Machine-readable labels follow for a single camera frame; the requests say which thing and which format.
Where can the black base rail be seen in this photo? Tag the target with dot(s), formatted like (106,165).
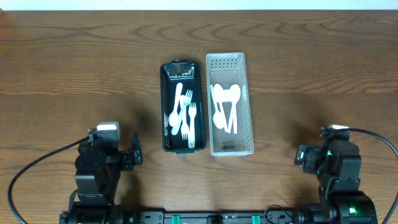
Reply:
(277,216)

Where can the black plastic basket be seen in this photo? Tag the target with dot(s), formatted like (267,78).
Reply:
(188,73)

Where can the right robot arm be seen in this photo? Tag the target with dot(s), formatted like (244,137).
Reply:
(337,165)

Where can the white plastic fork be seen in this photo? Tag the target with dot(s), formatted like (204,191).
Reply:
(192,111)
(184,126)
(183,104)

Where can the white plastic spoon horizontal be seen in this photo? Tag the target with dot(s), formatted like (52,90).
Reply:
(217,115)

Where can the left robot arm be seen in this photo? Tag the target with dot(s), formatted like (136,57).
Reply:
(98,170)

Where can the clear plastic basket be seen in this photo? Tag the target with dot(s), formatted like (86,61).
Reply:
(228,69)

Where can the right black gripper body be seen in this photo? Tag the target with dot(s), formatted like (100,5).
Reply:
(300,155)

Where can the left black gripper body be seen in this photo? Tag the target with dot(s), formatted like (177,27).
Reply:
(135,152)

